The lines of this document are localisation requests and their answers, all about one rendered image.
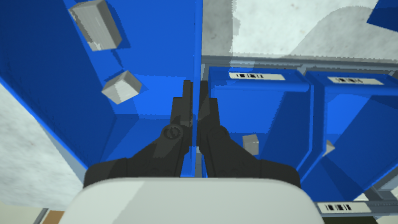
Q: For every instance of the blue bin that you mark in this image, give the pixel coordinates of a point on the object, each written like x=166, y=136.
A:
x=363, y=128
x=385, y=15
x=274, y=104
x=49, y=68

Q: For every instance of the dark grey shelf rack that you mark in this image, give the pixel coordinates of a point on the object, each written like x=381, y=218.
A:
x=381, y=202

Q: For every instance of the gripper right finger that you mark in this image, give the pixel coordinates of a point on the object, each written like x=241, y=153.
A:
x=224, y=158

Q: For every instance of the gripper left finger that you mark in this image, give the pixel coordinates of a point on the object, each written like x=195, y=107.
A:
x=162, y=158

